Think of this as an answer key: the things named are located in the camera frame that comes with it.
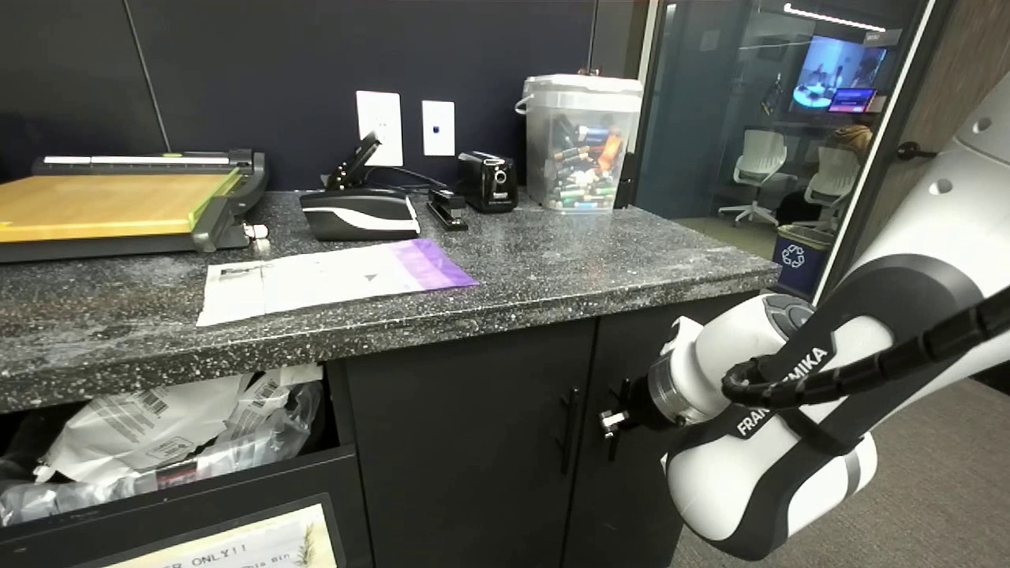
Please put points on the white wall plate with hole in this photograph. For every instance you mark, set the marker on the white wall plate with hole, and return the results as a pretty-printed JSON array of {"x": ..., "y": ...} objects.
[{"x": 438, "y": 127}]

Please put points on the plain white wall plate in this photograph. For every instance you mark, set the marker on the plain white wall plate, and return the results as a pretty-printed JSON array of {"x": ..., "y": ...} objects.
[{"x": 378, "y": 127}]

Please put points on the open drawer with plastic bags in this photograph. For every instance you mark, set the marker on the open drawer with plastic bags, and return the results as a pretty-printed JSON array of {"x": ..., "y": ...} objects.
[{"x": 147, "y": 429}]

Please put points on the white and purple paper sheet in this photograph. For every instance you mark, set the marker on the white and purple paper sheet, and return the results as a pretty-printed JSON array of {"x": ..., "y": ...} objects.
[{"x": 315, "y": 278}]

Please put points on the black stapler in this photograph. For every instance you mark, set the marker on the black stapler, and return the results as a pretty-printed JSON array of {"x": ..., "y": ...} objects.
[{"x": 447, "y": 209}]

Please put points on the black hole punch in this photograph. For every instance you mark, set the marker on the black hole punch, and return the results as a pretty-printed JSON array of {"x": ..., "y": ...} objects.
[{"x": 357, "y": 215}]

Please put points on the white office chair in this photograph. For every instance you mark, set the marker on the white office chair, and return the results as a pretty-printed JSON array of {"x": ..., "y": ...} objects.
[
  {"x": 758, "y": 162},
  {"x": 830, "y": 176}
]

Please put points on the white label on drawer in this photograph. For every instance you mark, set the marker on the white label on drawer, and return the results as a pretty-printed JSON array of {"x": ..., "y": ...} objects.
[{"x": 240, "y": 548}]

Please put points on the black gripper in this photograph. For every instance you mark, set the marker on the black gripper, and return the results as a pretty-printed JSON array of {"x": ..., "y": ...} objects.
[{"x": 639, "y": 404}]

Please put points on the black electric pencil sharpener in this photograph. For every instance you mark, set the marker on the black electric pencil sharpener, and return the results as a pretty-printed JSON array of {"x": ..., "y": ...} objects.
[{"x": 486, "y": 182}]

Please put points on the wooden paper cutter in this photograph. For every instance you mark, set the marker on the wooden paper cutter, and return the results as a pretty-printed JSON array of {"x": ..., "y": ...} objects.
[{"x": 105, "y": 207}]

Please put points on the blue recycling bin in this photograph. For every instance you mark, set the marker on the blue recycling bin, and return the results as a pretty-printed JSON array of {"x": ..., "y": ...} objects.
[{"x": 802, "y": 263}]

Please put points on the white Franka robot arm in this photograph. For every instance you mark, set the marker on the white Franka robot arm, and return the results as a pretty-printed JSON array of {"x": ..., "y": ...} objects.
[{"x": 777, "y": 475}]

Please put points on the black pull-out trash drawer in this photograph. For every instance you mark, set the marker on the black pull-out trash drawer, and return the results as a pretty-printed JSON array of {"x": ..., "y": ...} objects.
[{"x": 208, "y": 505}]

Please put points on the wall television screen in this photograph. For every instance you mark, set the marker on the wall television screen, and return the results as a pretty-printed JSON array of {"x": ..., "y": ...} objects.
[{"x": 840, "y": 77}]

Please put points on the silver glass door frame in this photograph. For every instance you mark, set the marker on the silver glass door frame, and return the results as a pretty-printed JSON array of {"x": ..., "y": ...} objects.
[{"x": 872, "y": 159}]

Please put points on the clear plastic bin of markers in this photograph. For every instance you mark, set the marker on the clear plastic bin of markers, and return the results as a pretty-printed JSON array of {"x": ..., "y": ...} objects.
[{"x": 579, "y": 142}]

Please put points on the speckled granite countertop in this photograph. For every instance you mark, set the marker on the speckled granite countertop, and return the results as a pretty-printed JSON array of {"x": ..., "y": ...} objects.
[{"x": 420, "y": 305}]

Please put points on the black cabinet door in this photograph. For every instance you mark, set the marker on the black cabinet door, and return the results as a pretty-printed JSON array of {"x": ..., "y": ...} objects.
[
  {"x": 620, "y": 493},
  {"x": 475, "y": 452},
  {"x": 463, "y": 452}
]

